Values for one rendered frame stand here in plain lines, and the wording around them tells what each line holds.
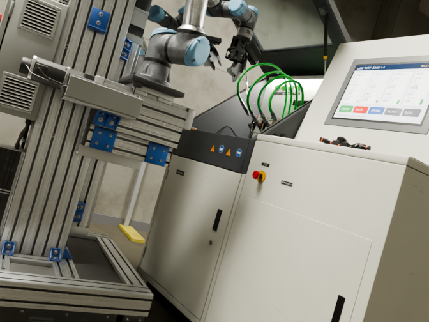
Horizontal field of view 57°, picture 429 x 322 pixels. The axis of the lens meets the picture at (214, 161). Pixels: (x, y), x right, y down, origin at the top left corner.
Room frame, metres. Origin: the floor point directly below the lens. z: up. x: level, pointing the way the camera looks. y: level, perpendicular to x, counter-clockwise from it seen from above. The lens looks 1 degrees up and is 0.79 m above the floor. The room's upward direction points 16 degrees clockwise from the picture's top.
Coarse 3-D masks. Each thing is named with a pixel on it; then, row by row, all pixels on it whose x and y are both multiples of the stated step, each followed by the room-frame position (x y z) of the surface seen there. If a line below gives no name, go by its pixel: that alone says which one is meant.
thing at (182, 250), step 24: (168, 168) 2.31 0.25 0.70; (192, 168) 2.11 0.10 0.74; (216, 168) 1.95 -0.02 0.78; (168, 192) 2.25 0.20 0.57; (192, 192) 2.06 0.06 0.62; (216, 192) 1.90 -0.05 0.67; (168, 216) 2.19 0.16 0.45; (192, 216) 2.02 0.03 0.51; (216, 216) 1.86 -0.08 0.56; (168, 240) 2.14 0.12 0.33; (192, 240) 1.97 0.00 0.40; (216, 240) 1.82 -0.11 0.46; (144, 264) 2.27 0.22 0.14; (168, 264) 2.09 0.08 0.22; (192, 264) 1.93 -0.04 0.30; (168, 288) 2.04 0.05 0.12; (192, 288) 1.89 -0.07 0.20; (192, 312) 1.85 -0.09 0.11
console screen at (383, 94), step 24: (360, 72) 1.79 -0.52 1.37; (384, 72) 1.69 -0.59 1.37; (408, 72) 1.60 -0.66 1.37; (336, 96) 1.82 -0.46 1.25; (360, 96) 1.72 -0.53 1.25; (384, 96) 1.63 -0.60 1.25; (408, 96) 1.55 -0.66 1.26; (336, 120) 1.76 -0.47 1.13; (360, 120) 1.67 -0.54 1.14; (384, 120) 1.58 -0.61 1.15; (408, 120) 1.50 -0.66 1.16
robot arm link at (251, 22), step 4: (252, 8) 1.89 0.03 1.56; (256, 8) 1.90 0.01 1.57; (252, 12) 1.87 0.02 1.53; (256, 12) 1.90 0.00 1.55; (252, 16) 1.87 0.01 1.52; (256, 16) 1.90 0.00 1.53; (248, 20) 1.87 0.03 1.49; (252, 20) 1.89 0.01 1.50; (256, 20) 1.92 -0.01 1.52; (240, 24) 1.91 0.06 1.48; (244, 24) 1.89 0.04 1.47; (248, 24) 1.89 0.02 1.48; (252, 24) 1.90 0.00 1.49; (248, 28) 1.89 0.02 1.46; (252, 28) 1.90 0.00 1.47
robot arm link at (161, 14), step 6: (150, 6) 2.05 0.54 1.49; (156, 6) 1.99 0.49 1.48; (150, 12) 2.00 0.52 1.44; (156, 12) 1.98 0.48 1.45; (162, 12) 2.00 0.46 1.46; (150, 18) 2.01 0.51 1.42; (156, 18) 2.00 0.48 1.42; (162, 18) 2.01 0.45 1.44; (168, 18) 2.05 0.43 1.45; (162, 24) 2.06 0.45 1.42; (168, 24) 2.07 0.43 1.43
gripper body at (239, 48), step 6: (234, 36) 1.90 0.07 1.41; (240, 36) 1.89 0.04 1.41; (234, 42) 1.90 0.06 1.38; (240, 42) 1.90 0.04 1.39; (246, 42) 1.92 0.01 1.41; (228, 48) 1.92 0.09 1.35; (234, 48) 1.90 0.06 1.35; (240, 48) 1.91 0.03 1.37; (228, 54) 1.92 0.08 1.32; (234, 54) 1.87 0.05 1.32; (240, 54) 1.89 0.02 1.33; (246, 54) 1.91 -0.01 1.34; (234, 60) 1.93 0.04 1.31; (240, 60) 1.90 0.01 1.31
